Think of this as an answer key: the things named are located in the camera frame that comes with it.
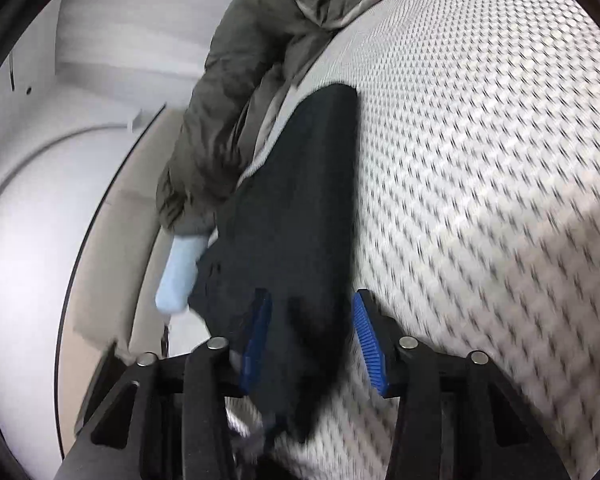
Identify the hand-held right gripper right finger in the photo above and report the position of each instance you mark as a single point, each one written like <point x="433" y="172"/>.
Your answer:
<point x="370" y="340"/>

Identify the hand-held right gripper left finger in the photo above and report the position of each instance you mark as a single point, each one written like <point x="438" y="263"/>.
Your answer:
<point x="256" y="345"/>

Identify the black pants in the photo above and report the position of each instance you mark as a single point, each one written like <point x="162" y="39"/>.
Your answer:
<point x="305" y="210"/>

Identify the person's left forearm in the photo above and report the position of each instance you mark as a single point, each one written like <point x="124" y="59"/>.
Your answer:
<point x="220" y="110"/>

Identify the perforated metal washer drum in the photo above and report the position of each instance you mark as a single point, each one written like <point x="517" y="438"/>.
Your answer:
<point x="480" y="160"/>

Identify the beige bed frame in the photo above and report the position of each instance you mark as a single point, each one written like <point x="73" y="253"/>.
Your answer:
<point x="125" y="240"/>

